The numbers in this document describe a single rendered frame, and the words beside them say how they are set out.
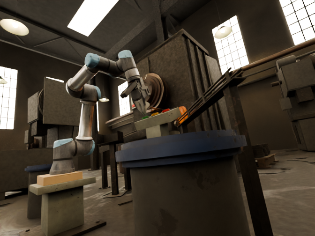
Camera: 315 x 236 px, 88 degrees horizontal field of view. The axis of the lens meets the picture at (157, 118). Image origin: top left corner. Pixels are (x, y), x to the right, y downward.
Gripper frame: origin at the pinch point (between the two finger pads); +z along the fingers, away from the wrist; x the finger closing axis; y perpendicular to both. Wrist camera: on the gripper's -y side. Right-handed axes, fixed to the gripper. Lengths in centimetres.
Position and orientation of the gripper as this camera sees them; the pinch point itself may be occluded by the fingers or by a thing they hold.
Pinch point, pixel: (143, 113)
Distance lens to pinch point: 91.0
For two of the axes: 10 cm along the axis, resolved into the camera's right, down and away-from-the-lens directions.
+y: 5.8, -2.6, 7.7
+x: -7.4, 2.3, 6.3
